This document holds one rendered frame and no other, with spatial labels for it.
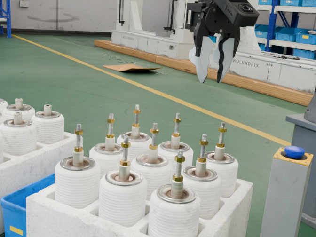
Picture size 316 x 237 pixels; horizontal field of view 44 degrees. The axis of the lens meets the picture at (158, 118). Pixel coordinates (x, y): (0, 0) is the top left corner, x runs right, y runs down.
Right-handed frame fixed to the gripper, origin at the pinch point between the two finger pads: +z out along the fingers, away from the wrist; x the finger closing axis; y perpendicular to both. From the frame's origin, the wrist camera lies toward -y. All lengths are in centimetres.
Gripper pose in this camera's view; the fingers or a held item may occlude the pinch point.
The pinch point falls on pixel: (213, 76)
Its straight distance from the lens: 78.7
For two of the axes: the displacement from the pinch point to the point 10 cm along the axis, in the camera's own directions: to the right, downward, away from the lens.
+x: -9.1, 0.4, -4.2
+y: -4.1, -2.8, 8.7
